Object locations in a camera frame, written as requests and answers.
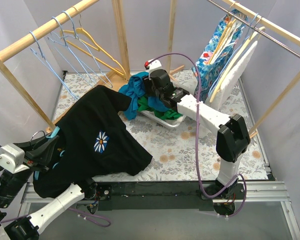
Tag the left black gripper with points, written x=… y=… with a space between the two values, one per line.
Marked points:
x=36 y=155

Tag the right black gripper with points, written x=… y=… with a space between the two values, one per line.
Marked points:
x=148 y=85

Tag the teal plastic hanger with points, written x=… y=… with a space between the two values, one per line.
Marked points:
x=57 y=154

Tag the teal t shirt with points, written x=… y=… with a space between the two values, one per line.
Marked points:
x=135 y=89

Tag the bright green t shirt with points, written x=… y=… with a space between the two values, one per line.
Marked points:
x=153 y=104

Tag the black t shirt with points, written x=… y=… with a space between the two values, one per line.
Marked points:
x=93 y=141

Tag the white t shirt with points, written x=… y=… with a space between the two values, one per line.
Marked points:
x=170 y=124

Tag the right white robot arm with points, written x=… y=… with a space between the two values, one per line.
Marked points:
x=232 y=137

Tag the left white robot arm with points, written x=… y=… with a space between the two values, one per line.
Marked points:
x=30 y=227

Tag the cream wooden hanger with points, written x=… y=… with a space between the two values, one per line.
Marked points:
x=241 y=50

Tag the white plastic laundry basket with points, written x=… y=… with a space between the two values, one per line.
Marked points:
x=178 y=94

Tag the wooden clothes rack left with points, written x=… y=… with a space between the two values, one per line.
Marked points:
x=42 y=31

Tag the wooden clothes rack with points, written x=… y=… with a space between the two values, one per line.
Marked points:
x=42 y=31
x=270 y=69

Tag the blue floral garment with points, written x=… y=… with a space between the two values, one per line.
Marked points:
x=206 y=74

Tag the white fleece garment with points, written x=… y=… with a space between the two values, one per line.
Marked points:
x=231 y=79

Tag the metal hanging rod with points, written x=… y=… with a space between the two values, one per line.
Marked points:
x=264 y=23

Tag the wooden clothes rack right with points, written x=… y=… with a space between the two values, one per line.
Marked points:
x=270 y=69

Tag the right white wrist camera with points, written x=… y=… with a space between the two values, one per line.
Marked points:
x=152 y=66

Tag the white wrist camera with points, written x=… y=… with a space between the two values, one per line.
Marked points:
x=12 y=158
x=152 y=66

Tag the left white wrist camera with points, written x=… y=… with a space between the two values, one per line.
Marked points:
x=12 y=158

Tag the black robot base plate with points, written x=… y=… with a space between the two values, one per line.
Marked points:
x=151 y=195

